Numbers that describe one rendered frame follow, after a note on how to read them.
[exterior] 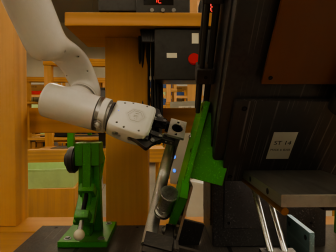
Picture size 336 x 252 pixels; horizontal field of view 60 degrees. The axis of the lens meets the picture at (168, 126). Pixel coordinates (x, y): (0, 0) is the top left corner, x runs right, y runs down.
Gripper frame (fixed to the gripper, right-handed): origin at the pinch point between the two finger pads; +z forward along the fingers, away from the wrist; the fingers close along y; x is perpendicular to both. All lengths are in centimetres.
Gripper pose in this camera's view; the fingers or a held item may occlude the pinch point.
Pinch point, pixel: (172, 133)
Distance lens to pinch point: 70.3
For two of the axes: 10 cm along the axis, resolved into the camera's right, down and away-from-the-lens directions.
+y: 1.8, -7.0, 6.9
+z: 9.6, 2.7, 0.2
